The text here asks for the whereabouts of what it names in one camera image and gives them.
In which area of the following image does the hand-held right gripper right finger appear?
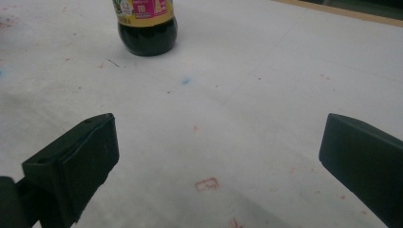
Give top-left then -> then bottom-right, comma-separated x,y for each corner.
317,112 -> 403,228

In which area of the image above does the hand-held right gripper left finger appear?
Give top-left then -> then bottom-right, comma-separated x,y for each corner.
21,112 -> 121,228

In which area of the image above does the dark bottle with yellow label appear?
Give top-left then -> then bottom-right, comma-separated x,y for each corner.
111,0 -> 179,58

